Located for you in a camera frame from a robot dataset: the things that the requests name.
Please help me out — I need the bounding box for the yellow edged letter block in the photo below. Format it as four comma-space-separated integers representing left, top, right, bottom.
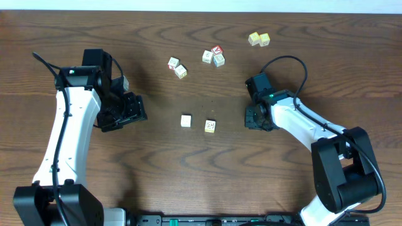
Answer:
204, 120, 216, 133

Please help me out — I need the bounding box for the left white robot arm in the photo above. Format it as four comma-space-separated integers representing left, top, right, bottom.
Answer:
13, 49, 147, 225

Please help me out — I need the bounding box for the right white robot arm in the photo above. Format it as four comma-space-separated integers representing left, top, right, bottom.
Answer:
245, 73, 384, 225

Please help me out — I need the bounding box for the blue edged letter block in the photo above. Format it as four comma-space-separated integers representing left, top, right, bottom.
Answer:
213, 53, 225, 67

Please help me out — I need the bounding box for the plain white wooden block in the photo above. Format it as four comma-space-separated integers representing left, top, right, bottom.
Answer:
180, 115, 192, 127

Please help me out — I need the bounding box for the white block red print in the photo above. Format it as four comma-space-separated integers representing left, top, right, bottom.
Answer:
168, 57, 180, 70

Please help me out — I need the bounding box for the white block yellow edge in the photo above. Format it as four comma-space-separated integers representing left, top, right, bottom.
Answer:
175, 65, 188, 79

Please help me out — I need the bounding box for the yellow block right of pair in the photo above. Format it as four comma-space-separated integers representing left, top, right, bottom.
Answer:
259, 33, 271, 47

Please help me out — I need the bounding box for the yellow block of pair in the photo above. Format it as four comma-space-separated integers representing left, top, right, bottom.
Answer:
259, 33, 271, 47
248, 32, 261, 46

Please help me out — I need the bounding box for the yellow block left of pair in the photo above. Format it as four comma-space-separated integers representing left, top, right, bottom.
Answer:
248, 32, 261, 46

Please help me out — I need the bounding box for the white block centre cluster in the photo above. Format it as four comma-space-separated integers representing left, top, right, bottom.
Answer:
202, 50, 214, 64

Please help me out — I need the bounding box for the red letter A block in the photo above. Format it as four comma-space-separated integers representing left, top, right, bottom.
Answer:
211, 45, 223, 55

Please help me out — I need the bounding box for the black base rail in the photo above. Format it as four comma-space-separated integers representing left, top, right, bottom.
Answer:
127, 213, 371, 226

